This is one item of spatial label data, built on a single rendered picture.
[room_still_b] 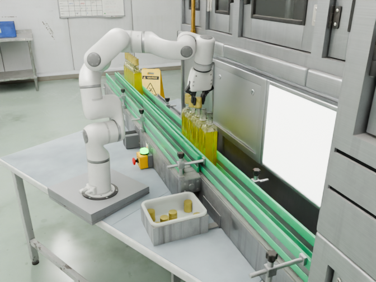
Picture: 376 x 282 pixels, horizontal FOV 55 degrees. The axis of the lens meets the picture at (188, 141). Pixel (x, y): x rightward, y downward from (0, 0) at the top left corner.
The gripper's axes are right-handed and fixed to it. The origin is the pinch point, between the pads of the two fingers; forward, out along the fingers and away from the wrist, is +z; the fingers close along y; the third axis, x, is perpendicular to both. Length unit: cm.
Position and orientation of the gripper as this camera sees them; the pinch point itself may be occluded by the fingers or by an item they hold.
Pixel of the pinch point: (198, 99)
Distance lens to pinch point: 159.6
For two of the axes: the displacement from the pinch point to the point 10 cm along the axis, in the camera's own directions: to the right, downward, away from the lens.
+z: -1.0, 8.0, 6.0
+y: -9.2, 1.5, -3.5
